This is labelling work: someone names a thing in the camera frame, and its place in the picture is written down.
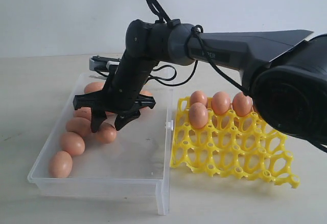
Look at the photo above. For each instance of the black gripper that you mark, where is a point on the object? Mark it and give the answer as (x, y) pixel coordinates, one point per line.
(120, 94)

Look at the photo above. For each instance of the brown egg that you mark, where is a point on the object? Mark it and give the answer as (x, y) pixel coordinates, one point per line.
(198, 115)
(220, 102)
(72, 143)
(242, 104)
(79, 125)
(109, 113)
(198, 96)
(60, 165)
(84, 112)
(146, 93)
(93, 87)
(106, 133)
(255, 108)

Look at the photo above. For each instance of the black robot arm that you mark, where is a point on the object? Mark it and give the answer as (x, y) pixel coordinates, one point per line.
(284, 72)

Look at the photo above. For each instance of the clear plastic tray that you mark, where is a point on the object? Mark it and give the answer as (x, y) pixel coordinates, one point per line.
(136, 164)

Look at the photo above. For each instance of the yellow plastic egg tray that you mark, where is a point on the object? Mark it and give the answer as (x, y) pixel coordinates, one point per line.
(229, 145)

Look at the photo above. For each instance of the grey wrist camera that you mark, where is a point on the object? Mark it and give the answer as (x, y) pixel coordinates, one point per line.
(101, 64)

